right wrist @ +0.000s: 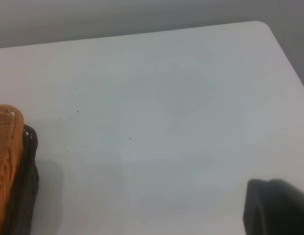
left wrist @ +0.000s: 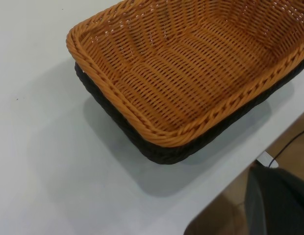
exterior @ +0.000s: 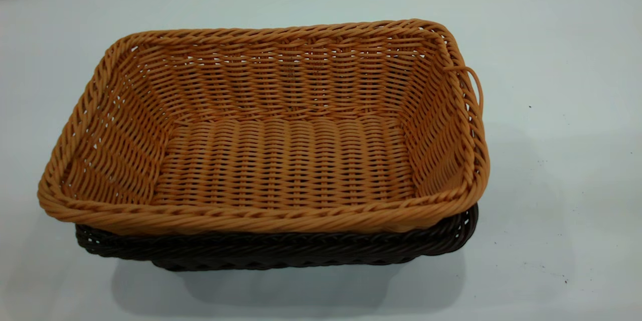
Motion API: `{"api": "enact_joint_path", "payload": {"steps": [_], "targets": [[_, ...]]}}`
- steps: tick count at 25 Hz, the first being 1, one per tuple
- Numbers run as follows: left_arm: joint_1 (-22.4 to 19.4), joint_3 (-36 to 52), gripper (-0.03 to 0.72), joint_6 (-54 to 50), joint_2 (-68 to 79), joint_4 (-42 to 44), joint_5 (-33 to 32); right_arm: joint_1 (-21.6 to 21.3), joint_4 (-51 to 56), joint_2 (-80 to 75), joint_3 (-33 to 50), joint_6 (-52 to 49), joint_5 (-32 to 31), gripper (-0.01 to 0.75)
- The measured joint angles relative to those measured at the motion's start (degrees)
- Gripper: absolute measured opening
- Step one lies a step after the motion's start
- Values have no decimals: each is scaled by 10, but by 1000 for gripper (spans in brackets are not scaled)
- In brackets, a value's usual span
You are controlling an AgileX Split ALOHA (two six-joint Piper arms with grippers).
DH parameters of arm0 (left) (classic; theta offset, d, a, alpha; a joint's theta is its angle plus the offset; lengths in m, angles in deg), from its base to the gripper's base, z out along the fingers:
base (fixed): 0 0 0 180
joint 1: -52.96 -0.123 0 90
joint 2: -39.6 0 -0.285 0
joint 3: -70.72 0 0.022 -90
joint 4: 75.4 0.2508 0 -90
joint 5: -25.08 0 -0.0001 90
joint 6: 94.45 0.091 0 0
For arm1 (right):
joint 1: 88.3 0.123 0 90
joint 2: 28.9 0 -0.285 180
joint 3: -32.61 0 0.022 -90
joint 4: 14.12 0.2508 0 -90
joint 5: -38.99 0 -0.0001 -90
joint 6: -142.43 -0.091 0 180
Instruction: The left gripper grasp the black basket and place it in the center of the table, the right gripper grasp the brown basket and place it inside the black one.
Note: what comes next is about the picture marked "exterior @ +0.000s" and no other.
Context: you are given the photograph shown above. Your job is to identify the black wicker basket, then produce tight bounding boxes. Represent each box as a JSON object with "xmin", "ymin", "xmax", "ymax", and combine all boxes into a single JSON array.
[{"xmin": 75, "ymin": 204, "xmax": 479, "ymax": 272}]

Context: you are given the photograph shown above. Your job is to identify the orange wicker basket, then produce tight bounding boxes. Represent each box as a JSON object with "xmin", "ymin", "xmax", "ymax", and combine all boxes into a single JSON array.
[{"xmin": 37, "ymin": 19, "xmax": 490, "ymax": 236}]

